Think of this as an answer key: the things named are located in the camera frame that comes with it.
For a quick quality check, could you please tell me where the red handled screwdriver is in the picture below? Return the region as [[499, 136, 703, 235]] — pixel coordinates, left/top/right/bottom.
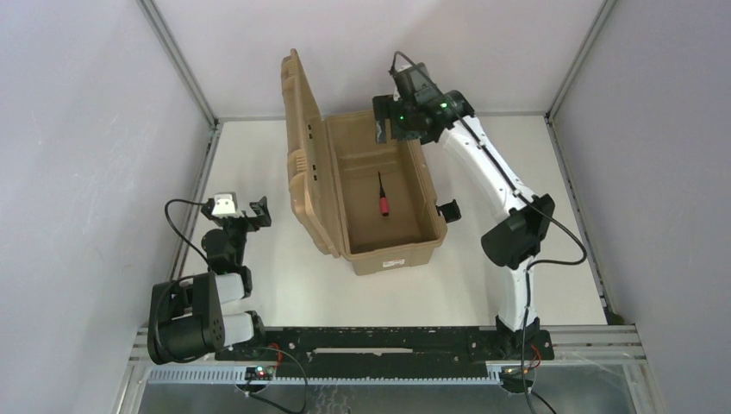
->
[[378, 172, 390, 216]]

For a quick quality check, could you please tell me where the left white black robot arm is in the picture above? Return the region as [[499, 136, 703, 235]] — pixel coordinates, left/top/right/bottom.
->
[[147, 192, 272, 365]]

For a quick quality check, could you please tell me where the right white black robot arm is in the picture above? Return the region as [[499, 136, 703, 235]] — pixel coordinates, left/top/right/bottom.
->
[[372, 91, 555, 359]]

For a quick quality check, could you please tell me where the tan plastic storage bin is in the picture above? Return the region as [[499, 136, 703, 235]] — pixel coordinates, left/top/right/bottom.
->
[[281, 49, 454, 275]]

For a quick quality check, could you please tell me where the left small circuit board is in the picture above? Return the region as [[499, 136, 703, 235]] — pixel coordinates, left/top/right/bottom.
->
[[244, 366, 276, 383]]

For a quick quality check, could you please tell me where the small circuit board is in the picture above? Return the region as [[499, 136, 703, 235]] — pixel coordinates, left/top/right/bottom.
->
[[498, 367, 536, 394], [244, 366, 276, 383]]

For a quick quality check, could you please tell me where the right small circuit board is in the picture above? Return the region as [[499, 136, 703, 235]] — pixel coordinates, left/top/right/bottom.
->
[[498, 367, 536, 394]]

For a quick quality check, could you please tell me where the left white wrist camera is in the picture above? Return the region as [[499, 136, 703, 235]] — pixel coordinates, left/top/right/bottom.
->
[[211, 192, 239, 218]]

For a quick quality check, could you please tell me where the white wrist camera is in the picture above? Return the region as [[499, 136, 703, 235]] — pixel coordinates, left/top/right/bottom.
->
[[211, 192, 239, 218], [392, 63, 440, 106]]

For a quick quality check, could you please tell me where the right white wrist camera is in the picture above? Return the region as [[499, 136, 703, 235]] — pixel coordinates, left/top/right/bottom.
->
[[392, 63, 440, 106]]

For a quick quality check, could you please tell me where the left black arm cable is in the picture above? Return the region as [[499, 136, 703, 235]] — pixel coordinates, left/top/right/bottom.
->
[[164, 198, 214, 270]]

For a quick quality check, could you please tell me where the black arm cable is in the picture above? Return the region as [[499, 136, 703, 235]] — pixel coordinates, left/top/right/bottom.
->
[[389, 50, 590, 414], [164, 198, 214, 270]]

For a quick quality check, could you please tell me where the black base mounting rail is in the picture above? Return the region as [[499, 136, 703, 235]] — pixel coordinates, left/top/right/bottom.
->
[[215, 326, 555, 378]]

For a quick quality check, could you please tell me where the grey slotted cable duct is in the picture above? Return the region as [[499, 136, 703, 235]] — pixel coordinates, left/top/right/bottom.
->
[[147, 366, 503, 386]]

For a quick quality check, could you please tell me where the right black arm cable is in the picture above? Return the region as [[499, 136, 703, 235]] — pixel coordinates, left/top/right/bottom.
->
[[389, 50, 590, 414]]

